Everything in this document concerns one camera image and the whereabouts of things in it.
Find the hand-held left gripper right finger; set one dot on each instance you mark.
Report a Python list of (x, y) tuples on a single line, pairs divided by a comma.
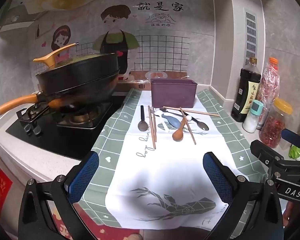
[(217, 177)]

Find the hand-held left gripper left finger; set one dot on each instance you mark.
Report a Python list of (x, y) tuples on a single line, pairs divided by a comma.
[(87, 170)]

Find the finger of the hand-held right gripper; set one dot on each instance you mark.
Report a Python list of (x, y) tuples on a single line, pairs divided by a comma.
[(295, 138), (265, 155)]

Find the wooden chopstick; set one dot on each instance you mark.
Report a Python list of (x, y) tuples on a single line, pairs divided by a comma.
[(205, 113), (154, 125), (191, 135)]

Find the black spoon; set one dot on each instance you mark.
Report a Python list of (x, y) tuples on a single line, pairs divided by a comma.
[(204, 127), (141, 115)]

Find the wooden spoon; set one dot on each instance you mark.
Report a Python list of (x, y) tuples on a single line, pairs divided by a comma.
[(177, 135)]

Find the metal spoon with white ball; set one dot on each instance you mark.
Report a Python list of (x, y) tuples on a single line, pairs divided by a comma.
[(188, 117)]

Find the blue spoon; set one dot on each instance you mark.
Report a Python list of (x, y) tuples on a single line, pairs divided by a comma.
[(173, 122)]

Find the purple plastic container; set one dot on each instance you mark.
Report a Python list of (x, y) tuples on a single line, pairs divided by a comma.
[(173, 95)]

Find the person's right hand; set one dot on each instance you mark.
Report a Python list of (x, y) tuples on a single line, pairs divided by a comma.
[(297, 216)]

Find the green packet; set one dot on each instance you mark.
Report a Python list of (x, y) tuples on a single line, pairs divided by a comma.
[(297, 152)]

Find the chili jar with yellow lid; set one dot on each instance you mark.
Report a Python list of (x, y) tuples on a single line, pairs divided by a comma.
[(275, 127)]

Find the salt shaker with teal cap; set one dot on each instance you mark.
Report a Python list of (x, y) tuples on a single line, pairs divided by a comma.
[(251, 122)]

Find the black gas stove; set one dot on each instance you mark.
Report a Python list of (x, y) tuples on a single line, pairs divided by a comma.
[(52, 137)]

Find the green and white tablecloth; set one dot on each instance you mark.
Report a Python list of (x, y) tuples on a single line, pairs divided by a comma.
[(165, 160)]

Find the red floral mat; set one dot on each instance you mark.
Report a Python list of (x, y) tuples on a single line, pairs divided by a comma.
[(102, 230)]

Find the chili bottle with orange cap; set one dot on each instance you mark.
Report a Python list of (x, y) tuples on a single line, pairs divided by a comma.
[(271, 80)]

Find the dark soy sauce bottle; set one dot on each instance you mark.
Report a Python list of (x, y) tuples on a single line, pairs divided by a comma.
[(246, 92)]

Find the red square sticker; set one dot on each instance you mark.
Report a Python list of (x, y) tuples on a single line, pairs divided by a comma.
[(0, 192)]

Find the black pan with lid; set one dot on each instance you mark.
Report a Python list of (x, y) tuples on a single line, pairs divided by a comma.
[(77, 72)]

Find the grey vent grille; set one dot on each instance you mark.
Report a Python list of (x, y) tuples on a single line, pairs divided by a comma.
[(250, 37)]

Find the range hood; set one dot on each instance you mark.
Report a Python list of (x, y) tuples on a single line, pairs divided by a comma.
[(20, 17)]

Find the cartoon wall sticker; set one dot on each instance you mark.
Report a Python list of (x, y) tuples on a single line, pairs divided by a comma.
[(112, 17)]

